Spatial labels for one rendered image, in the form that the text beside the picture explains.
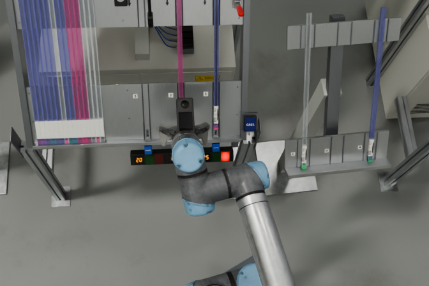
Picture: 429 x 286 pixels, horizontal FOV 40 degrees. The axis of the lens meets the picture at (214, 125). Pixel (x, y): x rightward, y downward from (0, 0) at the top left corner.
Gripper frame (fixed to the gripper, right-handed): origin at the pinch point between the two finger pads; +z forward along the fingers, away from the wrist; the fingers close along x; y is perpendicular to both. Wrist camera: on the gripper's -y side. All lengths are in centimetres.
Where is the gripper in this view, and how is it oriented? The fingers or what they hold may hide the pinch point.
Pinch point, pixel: (182, 123)
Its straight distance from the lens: 172.0
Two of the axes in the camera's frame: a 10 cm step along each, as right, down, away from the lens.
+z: -0.9, -1.7, 9.8
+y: 0.2, 9.8, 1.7
